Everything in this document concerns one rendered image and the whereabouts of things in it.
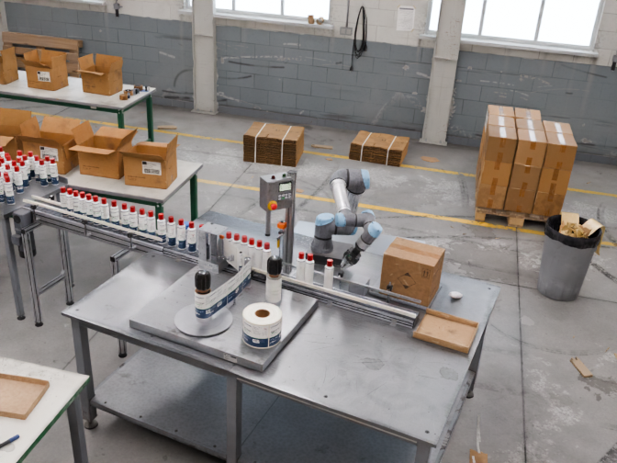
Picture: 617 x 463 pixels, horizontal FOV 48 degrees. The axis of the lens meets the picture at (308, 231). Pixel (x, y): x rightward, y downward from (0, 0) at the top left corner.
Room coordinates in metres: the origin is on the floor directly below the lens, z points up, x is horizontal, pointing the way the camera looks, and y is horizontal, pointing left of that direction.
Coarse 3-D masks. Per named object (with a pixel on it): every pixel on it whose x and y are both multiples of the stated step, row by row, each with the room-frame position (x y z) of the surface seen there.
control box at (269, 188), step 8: (264, 176) 3.61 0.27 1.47; (280, 176) 3.62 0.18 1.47; (288, 176) 3.63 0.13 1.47; (264, 184) 3.56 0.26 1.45; (272, 184) 3.55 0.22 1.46; (264, 192) 3.56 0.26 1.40; (272, 192) 3.55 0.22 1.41; (280, 192) 3.58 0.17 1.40; (288, 192) 3.60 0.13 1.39; (264, 200) 3.55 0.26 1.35; (272, 200) 3.55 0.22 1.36; (280, 200) 3.58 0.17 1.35; (288, 200) 3.61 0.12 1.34; (264, 208) 3.55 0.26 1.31; (280, 208) 3.58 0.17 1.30
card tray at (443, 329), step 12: (432, 312) 3.27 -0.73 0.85; (420, 324) 3.16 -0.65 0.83; (432, 324) 3.17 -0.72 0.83; (444, 324) 3.18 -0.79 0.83; (456, 324) 3.19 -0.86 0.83; (468, 324) 3.18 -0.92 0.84; (420, 336) 3.03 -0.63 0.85; (432, 336) 3.01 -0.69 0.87; (444, 336) 3.06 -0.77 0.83; (456, 336) 3.07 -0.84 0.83; (468, 336) 3.08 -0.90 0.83; (456, 348) 2.95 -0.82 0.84; (468, 348) 2.93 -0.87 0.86
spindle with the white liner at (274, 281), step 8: (272, 256) 3.22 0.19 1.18; (272, 264) 3.18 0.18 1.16; (280, 264) 3.19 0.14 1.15; (272, 272) 3.18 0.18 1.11; (280, 272) 3.19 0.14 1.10; (272, 280) 3.17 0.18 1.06; (280, 280) 3.19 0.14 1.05; (272, 288) 3.17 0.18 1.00; (280, 288) 3.19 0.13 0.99; (272, 296) 3.17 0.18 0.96; (280, 296) 3.20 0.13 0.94; (280, 304) 3.20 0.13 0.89
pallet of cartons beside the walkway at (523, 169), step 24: (504, 120) 6.85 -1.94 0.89; (528, 120) 6.90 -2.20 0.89; (480, 144) 7.35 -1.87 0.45; (504, 144) 6.30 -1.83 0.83; (528, 144) 6.26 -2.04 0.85; (552, 144) 6.22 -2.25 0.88; (576, 144) 6.23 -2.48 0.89; (480, 168) 6.75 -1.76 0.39; (504, 168) 6.29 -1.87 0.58; (528, 168) 6.25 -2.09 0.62; (552, 168) 6.21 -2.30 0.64; (480, 192) 6.33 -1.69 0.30; (504, 192) 6.28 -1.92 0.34; (528, 192) 6.24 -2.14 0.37; (552, 192) 6.19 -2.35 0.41; (480, 216) 6.27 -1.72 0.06; (504, 216) 6.23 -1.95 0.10; (528, 216) 6.22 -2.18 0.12
